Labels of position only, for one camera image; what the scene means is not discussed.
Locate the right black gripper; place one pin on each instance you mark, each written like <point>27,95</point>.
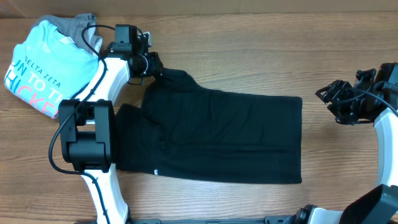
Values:
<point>341,88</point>

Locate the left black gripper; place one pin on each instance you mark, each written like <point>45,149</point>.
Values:
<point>155,68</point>

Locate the black t-shirt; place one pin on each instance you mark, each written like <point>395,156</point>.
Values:
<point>185,131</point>

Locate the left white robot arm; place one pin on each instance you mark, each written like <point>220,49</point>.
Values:
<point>88,126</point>

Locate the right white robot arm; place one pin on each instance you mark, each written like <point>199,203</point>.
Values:
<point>365,102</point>

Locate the grey folded t-shirt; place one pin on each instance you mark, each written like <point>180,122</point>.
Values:
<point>73,27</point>

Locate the light blue printed t-shirt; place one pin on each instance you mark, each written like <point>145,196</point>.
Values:
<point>47,68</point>

